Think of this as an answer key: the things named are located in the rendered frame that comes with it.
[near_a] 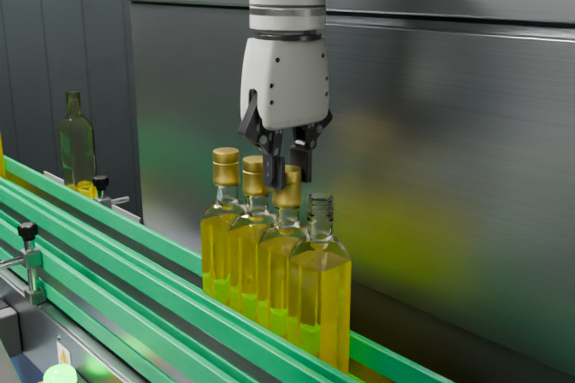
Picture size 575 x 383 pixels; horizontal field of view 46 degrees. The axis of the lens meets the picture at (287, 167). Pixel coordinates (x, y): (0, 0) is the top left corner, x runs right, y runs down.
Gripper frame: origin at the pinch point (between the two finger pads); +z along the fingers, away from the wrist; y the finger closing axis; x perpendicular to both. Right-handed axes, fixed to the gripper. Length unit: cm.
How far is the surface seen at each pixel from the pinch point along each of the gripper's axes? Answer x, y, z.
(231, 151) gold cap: -10.6, 0.2, 0.1
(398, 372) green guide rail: 15.1, -3.4, 21.4
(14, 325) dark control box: -50, 17, 35
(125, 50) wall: -236, -107, 12
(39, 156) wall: -272, -75, 66
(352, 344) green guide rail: 8.1, -3.3, 21.0
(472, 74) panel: 16.1, -12.1, -11.4
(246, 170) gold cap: -5.7, 1.6, 1.3
